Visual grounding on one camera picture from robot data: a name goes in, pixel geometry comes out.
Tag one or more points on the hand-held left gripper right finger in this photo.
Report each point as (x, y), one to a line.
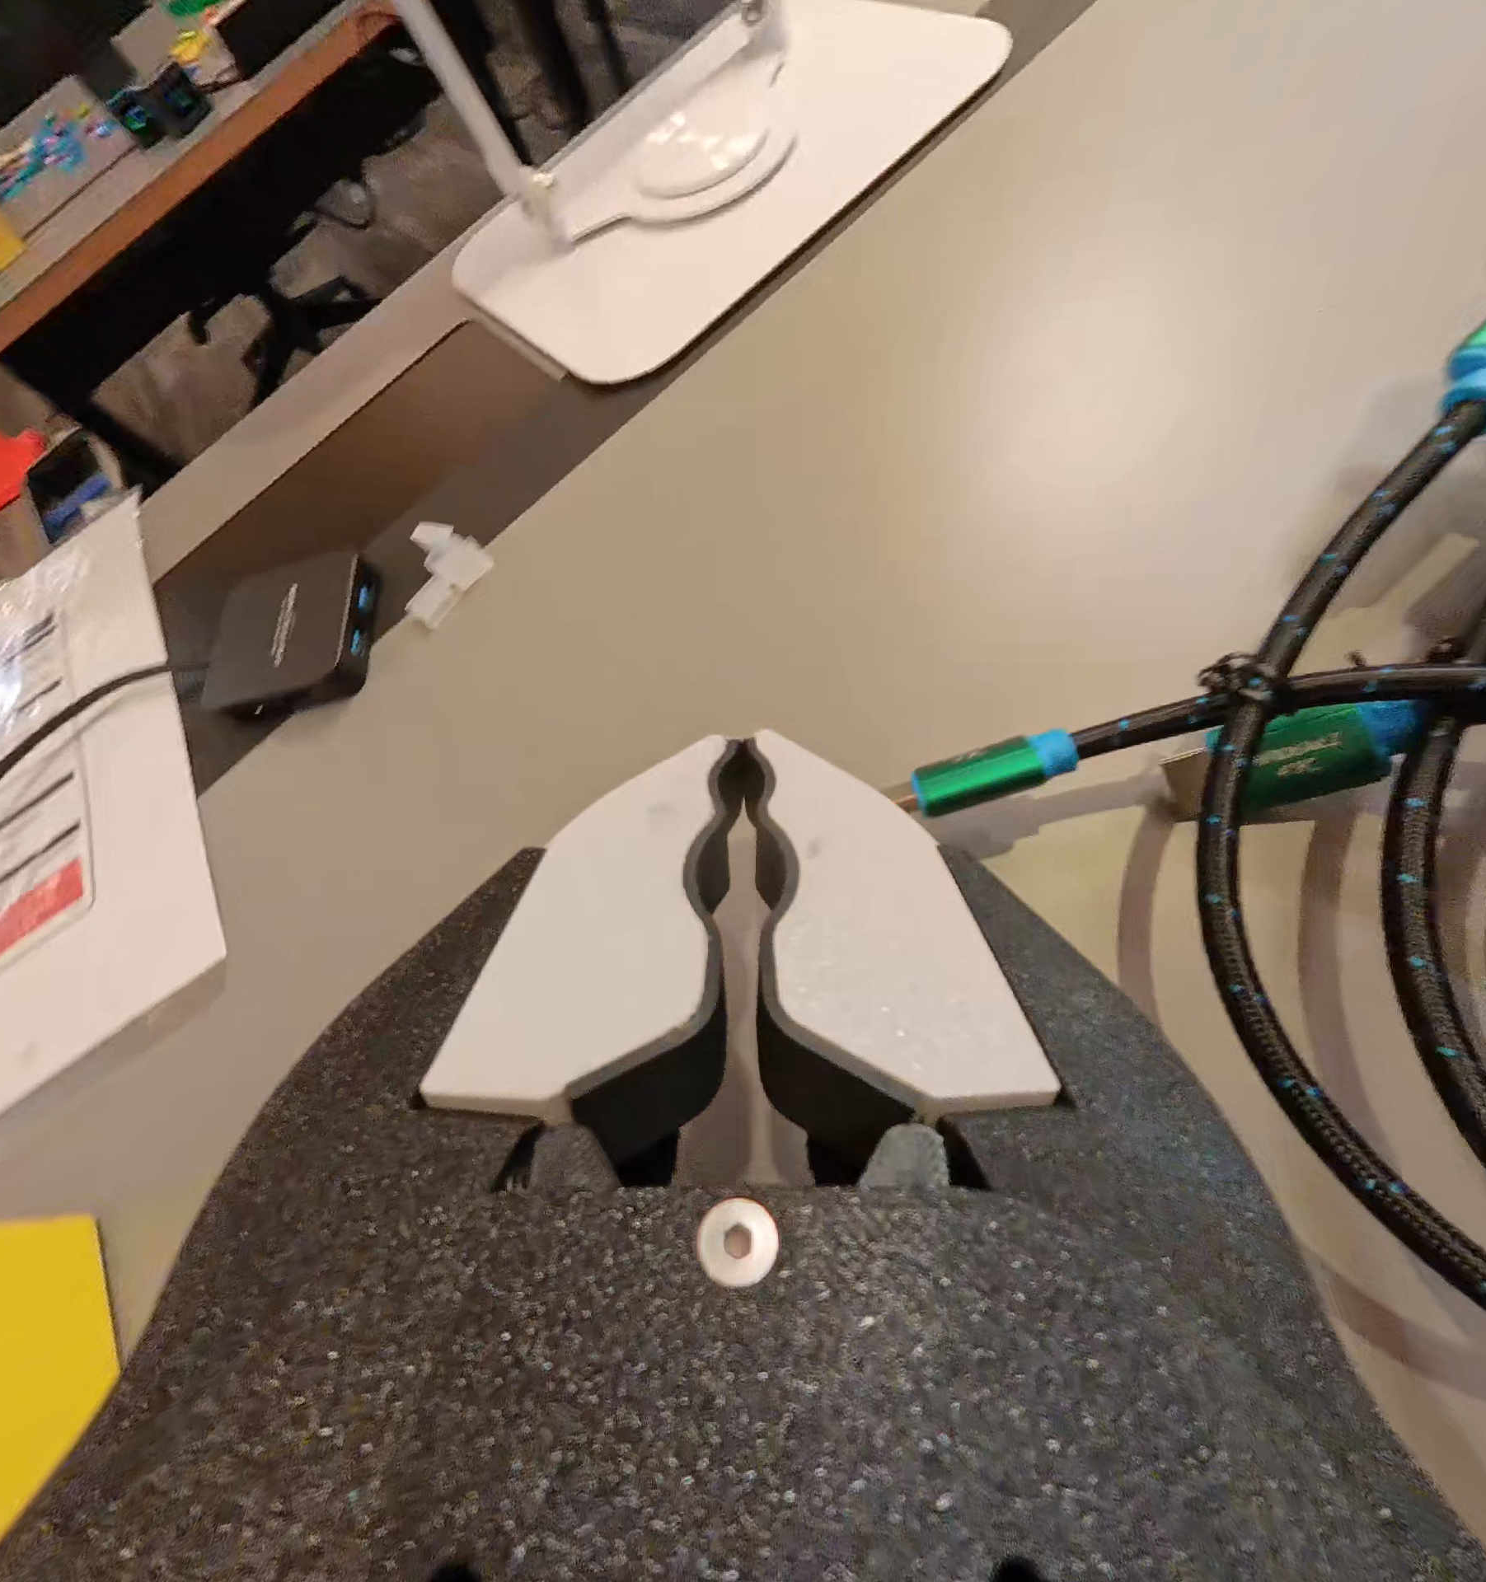
(891, 964)

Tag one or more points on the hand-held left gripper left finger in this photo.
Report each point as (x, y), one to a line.
(594, 940)

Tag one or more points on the yellow plastic bin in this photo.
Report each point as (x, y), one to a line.
(19, 1371)

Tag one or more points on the black usb hub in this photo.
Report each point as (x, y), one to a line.
(278, 636)

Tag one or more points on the small white plastic clip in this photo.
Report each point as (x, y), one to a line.
(446, 571)

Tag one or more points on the white box with label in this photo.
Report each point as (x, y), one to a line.
(136, 890)

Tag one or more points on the clear plastic bag with label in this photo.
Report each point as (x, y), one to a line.
(13, 767)

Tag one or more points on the small blue box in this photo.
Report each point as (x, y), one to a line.
(74, 488)

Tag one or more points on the black office chair base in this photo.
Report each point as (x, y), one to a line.
(285, 315)

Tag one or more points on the grey desk with wooden edge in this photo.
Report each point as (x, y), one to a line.
(136, 185)

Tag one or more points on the small black device green light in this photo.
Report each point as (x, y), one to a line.
(168, 106)

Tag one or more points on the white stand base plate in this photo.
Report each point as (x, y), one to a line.
(743, 210)

